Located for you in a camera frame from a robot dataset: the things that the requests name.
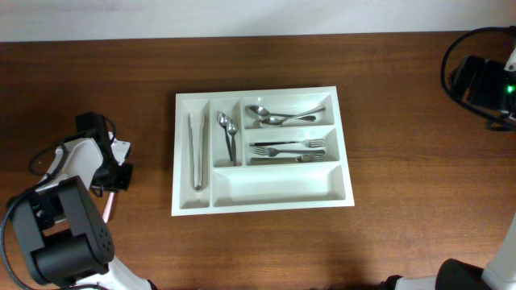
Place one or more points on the white plastic knife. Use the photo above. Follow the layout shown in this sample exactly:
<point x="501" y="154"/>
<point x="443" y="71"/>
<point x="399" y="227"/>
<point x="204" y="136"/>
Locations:
<point x="108" y="207"/>

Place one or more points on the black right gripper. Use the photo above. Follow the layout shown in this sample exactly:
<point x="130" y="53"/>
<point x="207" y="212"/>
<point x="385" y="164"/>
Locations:
<point x="490" y="72"/>

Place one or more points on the steel fork horizontal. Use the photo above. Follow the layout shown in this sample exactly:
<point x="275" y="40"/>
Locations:
<point x="310" y="143"/>

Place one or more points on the long steel tongs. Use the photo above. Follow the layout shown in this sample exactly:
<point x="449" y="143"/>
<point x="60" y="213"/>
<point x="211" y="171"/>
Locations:
<point x="196" y="139"/>

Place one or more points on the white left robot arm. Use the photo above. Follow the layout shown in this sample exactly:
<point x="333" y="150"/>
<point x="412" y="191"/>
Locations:
<point x="62" y="236"/>

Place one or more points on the steel fork slanted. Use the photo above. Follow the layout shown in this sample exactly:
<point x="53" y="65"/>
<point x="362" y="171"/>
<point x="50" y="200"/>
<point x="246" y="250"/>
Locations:
<point x="272" y="152"/>

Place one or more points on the steel tablespoon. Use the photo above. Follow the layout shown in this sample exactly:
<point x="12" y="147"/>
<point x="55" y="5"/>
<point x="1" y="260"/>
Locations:
<point x="260" y="113"/>
<point x="274" y="121"/>

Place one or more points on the small steel teaspoon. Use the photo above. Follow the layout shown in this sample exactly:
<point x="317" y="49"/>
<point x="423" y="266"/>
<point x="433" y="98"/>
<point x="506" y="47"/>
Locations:
<point x="232" y="130"/>
<point x="223" y="121"/>

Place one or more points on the steel fork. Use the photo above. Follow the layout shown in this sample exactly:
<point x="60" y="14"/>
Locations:
<point x="287" y="160"/>

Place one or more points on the white cutlery tray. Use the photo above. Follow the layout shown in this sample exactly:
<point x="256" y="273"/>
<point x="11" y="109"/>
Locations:
<point x="250" y="187"/>

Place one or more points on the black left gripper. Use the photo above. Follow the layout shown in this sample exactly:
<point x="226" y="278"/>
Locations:
<point x="123" y="181"/>

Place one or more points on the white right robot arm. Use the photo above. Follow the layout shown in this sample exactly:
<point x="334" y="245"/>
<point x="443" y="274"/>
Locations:
<point x="499" y="272"/>

